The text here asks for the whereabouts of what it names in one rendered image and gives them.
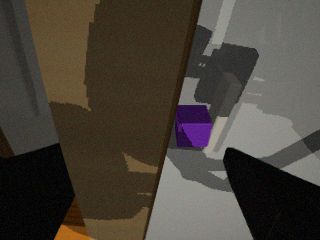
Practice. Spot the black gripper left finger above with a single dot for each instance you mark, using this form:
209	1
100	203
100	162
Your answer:
35	194

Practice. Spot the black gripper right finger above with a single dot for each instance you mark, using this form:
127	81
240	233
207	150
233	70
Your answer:
276	205

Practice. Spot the purple cube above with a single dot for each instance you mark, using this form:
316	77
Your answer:
193	126

